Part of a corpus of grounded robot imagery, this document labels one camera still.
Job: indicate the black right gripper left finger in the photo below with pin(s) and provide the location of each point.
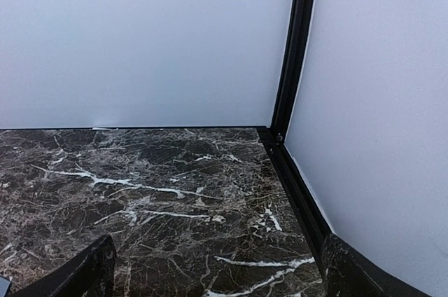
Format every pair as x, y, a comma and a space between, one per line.
89, 273

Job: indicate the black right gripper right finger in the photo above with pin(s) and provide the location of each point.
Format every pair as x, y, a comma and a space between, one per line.
346, 272

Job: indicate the black right side base rail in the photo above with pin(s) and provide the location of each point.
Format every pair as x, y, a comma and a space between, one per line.
311, 220

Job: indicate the black right frame post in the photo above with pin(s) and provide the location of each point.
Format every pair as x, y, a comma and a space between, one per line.
294, 56

